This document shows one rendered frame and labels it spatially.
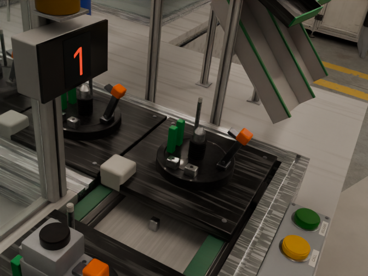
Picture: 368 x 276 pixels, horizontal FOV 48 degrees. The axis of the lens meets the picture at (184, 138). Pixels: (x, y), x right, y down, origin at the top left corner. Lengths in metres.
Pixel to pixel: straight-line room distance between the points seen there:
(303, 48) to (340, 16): 3.68
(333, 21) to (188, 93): 3.70
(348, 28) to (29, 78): 4.43
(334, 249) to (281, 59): 0.42
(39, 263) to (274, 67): 0.68
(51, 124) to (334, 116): 0.88
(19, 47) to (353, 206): 0.72
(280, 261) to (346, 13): 4.25
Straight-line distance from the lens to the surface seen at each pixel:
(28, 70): 0.49
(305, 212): 0.70
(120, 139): 0.79
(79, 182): 0.71
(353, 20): 4.76
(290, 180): 0.77
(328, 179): 0.99
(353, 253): 0.84
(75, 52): 0.51
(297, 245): 0.64
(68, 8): 0.49
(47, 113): 0.58
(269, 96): 0.86
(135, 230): 0.68
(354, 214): 0.92
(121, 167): 0.69
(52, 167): 0.63
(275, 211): 0.70
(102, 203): 0.70
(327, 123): 1.22
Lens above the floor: 1.41
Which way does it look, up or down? 33 degrees down
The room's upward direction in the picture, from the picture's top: 7 degrees clockwise
